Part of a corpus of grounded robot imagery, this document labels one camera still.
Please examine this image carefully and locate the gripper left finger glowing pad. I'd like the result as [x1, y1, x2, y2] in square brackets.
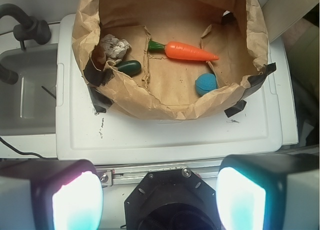
[0, 159, 103, 230]

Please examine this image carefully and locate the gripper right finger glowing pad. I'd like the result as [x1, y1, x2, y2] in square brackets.
[215, 153, 320, 230]

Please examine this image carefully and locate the orange toy carrot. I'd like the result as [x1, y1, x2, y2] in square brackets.
[148, 40, 220, 61]

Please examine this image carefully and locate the grey toy sink basin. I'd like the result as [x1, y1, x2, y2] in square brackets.
[0, 44, 58, 136]

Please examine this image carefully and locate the blue textured ball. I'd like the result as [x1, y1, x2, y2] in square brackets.
[195, 73, 218, 96]

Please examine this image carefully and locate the dark green toy cucumber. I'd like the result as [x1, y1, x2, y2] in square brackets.
[115, 60, 142, 77]

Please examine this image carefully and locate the crumpled white paper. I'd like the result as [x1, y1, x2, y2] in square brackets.
[99, 34, 131, 60]

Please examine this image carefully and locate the brown paper bag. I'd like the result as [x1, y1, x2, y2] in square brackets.
[72, 0, 276, 120]

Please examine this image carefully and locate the black cable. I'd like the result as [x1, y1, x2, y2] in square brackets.
[0, 136, 46, 159]

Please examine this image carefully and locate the aluminium rail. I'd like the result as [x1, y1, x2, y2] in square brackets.
[95, 158, 222, 188]

